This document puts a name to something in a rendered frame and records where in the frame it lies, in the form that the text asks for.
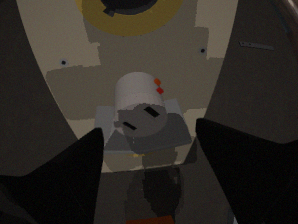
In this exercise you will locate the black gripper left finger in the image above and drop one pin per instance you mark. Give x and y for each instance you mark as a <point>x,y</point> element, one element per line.
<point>61,191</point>

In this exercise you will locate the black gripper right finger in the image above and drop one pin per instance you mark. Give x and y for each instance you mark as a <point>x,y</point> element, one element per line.
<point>253,172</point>

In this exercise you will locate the white cylinder with two slots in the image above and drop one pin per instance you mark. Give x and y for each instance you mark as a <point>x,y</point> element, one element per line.
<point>138,109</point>

